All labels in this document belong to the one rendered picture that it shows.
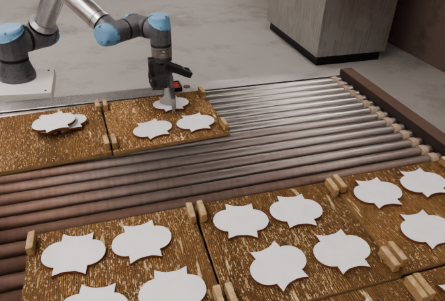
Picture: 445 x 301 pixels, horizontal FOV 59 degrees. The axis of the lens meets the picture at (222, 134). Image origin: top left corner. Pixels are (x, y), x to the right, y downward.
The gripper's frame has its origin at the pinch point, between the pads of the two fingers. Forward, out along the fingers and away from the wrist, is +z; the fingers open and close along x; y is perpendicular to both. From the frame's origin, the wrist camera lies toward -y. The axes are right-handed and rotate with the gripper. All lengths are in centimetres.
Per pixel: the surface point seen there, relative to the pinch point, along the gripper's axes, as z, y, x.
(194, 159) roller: 2.7, 0.9, 35.1
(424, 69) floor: 99, -321, -166
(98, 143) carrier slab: 0.3, 29.3, 18.9
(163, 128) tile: -0.5, 7.1, 17.9
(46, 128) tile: -4.0, 45.1, 11.0
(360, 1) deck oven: 30, -248, -205
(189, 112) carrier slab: 0.7, -5.3, 7.5
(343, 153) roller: 3, -48, 47
